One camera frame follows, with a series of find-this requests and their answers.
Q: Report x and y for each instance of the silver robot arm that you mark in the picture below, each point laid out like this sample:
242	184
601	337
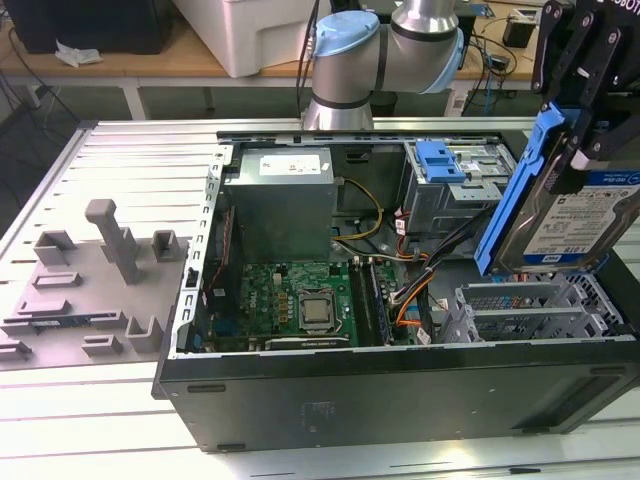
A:
340	75

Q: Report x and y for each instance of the blue RAM stick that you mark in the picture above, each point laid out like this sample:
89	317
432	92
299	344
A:
60	323

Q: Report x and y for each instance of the grey metal drive cage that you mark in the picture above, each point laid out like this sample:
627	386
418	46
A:
435	205

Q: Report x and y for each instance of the grey parts rack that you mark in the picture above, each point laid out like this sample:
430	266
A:
90	290

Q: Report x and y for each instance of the metal disk bay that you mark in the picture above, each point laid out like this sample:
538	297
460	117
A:
462	322

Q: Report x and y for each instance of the silver CPU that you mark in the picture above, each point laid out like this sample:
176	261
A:
316	311

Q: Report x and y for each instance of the black waste bin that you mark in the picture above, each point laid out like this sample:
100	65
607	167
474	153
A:
385	105

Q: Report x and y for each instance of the grey power supply unit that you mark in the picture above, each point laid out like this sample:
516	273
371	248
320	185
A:
280	220

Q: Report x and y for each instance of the black graphics card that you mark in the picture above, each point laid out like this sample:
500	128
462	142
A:
305	343

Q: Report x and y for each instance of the hard disk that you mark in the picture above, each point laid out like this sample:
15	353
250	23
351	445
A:
575	225

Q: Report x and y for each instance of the wooden desk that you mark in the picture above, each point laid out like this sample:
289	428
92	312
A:
150	62

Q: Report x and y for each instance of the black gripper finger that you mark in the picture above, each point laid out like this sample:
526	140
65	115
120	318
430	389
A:
550	45
615	125

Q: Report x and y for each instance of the black RAM slot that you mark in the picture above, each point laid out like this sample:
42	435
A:
367	301
374	301
361	301
380	301

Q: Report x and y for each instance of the white plastic box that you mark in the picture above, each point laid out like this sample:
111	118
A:
260	35

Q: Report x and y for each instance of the blue plastic drive bracket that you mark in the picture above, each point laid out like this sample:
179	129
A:
440	160

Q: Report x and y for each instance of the CPU socket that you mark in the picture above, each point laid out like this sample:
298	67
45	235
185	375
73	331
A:
319	328

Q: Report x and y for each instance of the black case fan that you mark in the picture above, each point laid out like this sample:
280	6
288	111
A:
225	260

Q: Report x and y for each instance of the large black box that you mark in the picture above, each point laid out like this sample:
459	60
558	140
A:
100	25

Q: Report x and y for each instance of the crumpled white tissue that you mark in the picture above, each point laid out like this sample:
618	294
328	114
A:
75	55

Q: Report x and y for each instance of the small black box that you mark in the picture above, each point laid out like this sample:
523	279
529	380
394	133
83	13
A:
517	32

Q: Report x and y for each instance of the green motherboard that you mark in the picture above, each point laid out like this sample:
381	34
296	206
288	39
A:
270	280

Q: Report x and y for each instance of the black PC case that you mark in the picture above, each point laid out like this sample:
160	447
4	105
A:
350	400

